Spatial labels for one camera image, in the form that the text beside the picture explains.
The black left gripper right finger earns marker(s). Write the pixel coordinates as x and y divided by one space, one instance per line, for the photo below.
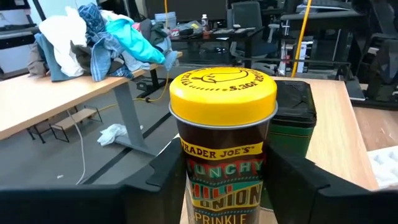
326 205

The black background desk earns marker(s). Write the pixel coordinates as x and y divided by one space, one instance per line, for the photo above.
224 35

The white cloth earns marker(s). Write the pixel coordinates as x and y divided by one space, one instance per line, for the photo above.
110 132

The dark office chair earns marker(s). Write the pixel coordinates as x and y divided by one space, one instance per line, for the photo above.
248 15

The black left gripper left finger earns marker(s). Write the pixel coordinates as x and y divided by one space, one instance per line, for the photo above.
93 205

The white ice cube tray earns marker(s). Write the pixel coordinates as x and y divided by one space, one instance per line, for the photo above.
385 165

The small wooden riser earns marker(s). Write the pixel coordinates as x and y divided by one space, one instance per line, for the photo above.
74 118

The wooden desk grey legs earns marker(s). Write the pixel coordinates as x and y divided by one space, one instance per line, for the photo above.
46 96

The yellow-lid spice jar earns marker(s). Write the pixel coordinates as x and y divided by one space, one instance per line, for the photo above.
222 102

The pile of clothes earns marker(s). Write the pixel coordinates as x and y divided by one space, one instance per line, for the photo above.
124 40

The dark green spice tin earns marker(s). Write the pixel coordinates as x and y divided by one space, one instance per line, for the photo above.
295 109

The white bottle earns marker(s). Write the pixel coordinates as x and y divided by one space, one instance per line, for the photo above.
204 21

